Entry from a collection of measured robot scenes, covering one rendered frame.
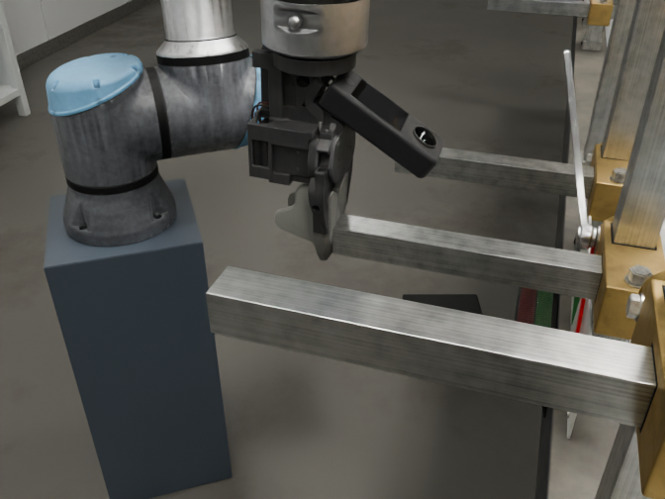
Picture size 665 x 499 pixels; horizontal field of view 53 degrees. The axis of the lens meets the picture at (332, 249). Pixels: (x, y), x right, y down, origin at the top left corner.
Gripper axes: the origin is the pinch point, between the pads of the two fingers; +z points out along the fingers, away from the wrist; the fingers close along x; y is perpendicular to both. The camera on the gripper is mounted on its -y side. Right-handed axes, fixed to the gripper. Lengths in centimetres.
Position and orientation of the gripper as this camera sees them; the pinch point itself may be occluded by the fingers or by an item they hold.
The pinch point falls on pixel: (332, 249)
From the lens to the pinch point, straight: 67.0
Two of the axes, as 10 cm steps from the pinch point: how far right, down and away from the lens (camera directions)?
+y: -9.5, -1.9, 2.5
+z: -0.2, 8.4, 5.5
